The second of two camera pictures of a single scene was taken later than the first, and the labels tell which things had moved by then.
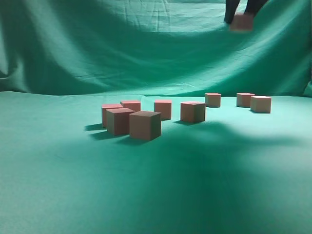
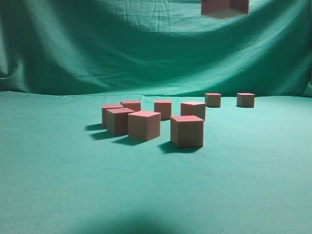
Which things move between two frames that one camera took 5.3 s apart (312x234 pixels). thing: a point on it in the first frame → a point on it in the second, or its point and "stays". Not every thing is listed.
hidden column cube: [164, 107] stays
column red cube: [191, 111] stays
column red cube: [242, 22] → [186, 131]
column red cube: [261, 104] → [222, 9]
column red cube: [145, 125] stays
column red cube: [107, 107] stays
